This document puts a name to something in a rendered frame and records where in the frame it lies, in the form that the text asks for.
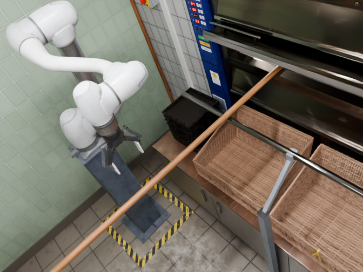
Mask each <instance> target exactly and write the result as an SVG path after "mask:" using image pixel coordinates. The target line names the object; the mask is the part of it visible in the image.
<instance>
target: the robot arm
mask: <svg viewBox="0 0 363 272"><path fill-rule="evenodd" d="M77 23H78V13H77V11H76V9H75V8H74V7H73V6H72V5H71V4H70V3H69V2H68V1H54V2H51V3H48V4H46V5H44V6H43V7H41V8H39V9H37V10H36V11H34V12H33V13H32V14H31V15H29V16H28V17H26V18H25V19H23V20H21V21H19V22H16V23H12V24H10V25H9V26H8V27H7V29H6V37H7V40H8V42H9V44H10V45H11V47H12V48H13V49H14V50H15V51H16V52H17V53H18V54H19V55H21V56H22V57H23V58H25V59H27V60H29V61H31V62H33V63H34V64H36V65H38V66H39V67H41V68H43V69H46V70H50V71H56V72H72V74H73V76H74V77H75V79H76V81H77V82H78V85H77V86H76V87H75V89H74V91H73V98H74V100H75V103H76V105H77V107H78V108H70V109H67V110H65V111H64V112H63V113H62V114H61V116H60V119H59V123H60V127H61V129H62V132H63V133H64V135H65V136H66V138H67V139H68V141H69V142H71V143H72V146H71V148H72V149H74V150H73V151H72V153H71V154H70V156H71V157H72V158H74V157H76V156H78V155H81V156H82V158H83V160H87V159H88V158H89V157H90V156H91V155H92V154H93V153H94V152H95V151H96V150H97V149H99V148H100V150H101V153H102V166H103V167H105V168H108V167H110V169H111V170H115V171H116V172H117V173H118V174H119V175H120V172H119V170H118V169H117V167H116V166H115V165H114V164H113V163H112V161H113V155H114V152H115V150H116V147H118V146H119V145H120V144H121V143H122V142H123V141H127V140H128V141H134V143H135V145H136V146H137V148H138V150H139V151H140V152H142V153H144V151H143V150H142V148H141V145H142V143H141V142H140V138H141V137H142V135H141V134H139V133H137V132H135V131H133V130H131V129H129V128H128V127H127V126H125V125H124V126H123V129H122V130H121V129H120V128H119V126H118V120H117V119H116V117H115V115H116V114H117V113H118V112H119V111H120V109H121V108H122V106H123V102H125V101H127V100H128V99H130V98H131V97H132V96H134V95H135V94H136V93H137V92H138V91H139V90H140V89H141V88H142V87H143V86H144V85H145V83H146V82H147V79H148V75H149V74H148V71H147V69H146V67H145V66H144V64H143V63H141V62H139V61H130V62H128V63H121V62H114V63H112V62H109V61H107V60H103V59H97V58H86V57H85V55H84V53H83V51H82V49H81V48H80V46H79V44H78V42H77V41H76V31H75V25H77ZM47 43H50V44H51V45H53V46H55V47H56V48H57V50H58V51H59V53H60V55H61V57H59V56H53V55H51V54H49V53H48V52H47V50H46V49H45V47H44V45H46V44H47ZM94 72H97V73H101V74H103V80H104V81H103V82H102V83H99V81H98V80H97V78H96V76H95V74H94ZM124 132H129V133H131V134H133V135H136V137H132V136H126V135H124ZM100 135H101V136H102V137H101V136H100ZM107 147H108V149H109V151H108V154H107Z"/></svg>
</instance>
